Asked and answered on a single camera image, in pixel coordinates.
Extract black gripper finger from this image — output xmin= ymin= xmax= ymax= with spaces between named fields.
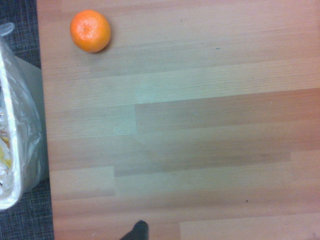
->
xmin=119 ymin=219 xmax=150 ymax=240

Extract orange tangerine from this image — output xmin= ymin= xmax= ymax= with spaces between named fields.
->
xmin=69 ymin=9 xmax=112 ymax=54

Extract wooden coffee table black legs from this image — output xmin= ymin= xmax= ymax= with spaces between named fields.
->
xmin=36 ymin=0 xmax=320 ymax=240

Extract white trash bin with liner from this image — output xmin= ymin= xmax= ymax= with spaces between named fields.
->
xmin=0 ymin=22 xmax=49 ymax=212

